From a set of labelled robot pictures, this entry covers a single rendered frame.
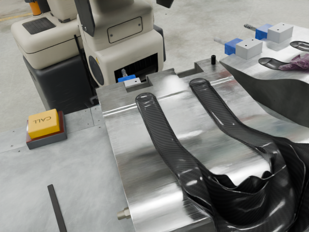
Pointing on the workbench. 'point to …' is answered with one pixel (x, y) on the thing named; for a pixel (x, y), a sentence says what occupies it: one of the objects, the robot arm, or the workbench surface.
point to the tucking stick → (56, 209)
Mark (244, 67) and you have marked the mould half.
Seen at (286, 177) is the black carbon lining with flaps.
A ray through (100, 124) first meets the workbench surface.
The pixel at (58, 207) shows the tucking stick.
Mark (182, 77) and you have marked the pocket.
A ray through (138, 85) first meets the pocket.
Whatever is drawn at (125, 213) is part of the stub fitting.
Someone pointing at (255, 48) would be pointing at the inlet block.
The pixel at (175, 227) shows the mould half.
